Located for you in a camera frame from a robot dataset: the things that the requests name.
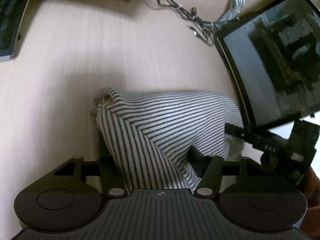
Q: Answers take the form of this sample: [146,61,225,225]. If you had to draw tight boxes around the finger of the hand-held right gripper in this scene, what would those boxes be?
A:
[224,122,254,144]

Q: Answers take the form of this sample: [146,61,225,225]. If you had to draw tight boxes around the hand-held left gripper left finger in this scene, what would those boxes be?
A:
[44,156,128,198]

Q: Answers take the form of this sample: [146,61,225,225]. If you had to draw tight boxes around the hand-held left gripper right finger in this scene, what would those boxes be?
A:
[189,147,272,199]

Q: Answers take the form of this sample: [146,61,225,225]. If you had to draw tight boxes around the striped long-sleeve shirt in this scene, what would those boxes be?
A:
[89,86,247,190]

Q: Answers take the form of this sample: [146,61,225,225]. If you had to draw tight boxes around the person's right forearm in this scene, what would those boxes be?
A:
[300,167,320,233]

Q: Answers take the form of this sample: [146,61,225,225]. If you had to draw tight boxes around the black tablet screen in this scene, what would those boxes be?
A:
[214,0,320,130]

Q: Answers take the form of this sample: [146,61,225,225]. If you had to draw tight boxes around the black keyboard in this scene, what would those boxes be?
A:
[0,0,34,62]

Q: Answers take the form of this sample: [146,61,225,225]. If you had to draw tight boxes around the black cable bundle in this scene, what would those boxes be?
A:
[155,0,217,47]

